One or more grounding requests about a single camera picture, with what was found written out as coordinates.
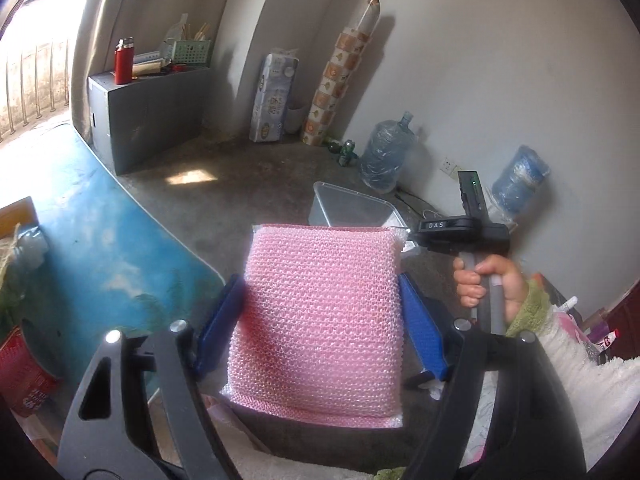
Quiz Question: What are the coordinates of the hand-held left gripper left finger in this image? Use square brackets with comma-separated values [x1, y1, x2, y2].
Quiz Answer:
[56, 276, 246, 480]

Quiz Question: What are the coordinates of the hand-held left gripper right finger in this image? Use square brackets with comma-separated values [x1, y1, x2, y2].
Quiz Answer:
[398, 273, 588, 480]

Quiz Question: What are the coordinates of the pink mesh sponge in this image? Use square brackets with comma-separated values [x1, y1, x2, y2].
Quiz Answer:
[220, 224, 407, 430]

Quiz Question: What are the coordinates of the person's right forearm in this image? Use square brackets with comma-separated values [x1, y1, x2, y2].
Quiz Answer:
[505, 280, 638, 466]

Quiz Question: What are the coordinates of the person's right hand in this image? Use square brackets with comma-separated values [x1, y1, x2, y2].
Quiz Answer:
[452, 254, 530, 322]

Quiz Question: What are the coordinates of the blue dispenser water bottle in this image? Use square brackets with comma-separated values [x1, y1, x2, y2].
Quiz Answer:
[492, 145, 551, 216]

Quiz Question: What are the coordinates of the blue water jug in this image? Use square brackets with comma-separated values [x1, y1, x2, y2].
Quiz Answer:
[359, 111, 418, 195]

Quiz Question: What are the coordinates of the clear plastic container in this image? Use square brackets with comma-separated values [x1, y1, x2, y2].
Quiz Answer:
[307, 181, 407, 233]

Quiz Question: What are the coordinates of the pink floral cloth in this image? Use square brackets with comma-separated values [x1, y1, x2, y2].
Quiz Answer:
[552, 310, 592, 347]

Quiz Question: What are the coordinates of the sleeve of paper cups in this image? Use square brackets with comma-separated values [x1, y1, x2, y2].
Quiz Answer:
[301, 0, 383, 148]

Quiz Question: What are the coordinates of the crumpled translucent plastic bag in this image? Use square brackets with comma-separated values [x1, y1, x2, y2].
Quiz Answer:
[14, 227, 51, 281]

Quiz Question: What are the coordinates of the small white bin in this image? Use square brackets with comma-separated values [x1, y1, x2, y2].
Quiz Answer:
[285, 102, 307, 135]

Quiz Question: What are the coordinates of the grey cabinet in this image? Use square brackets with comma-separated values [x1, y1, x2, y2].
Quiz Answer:
[87, 66, 212, 176]

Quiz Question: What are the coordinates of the toilet paper pack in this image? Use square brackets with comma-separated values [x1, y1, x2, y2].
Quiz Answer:
[249, 52, 300, 143]

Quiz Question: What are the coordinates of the beige flat box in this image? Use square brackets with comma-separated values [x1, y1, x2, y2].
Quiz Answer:
[131, 50, 166, 77]

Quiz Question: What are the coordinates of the green plastic basket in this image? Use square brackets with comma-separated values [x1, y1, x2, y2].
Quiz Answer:
[165, 37, 211, 67]

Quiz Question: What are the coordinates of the clear plastic bag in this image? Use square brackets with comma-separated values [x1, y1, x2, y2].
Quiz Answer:
[161, 20, 196, 46]

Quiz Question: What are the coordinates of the metal window railing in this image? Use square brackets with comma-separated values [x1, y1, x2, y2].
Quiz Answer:
[0, 35, 71, 136]

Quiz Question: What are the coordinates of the black cable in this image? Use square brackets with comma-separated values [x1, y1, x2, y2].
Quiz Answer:
[395, 187, 461, 223]

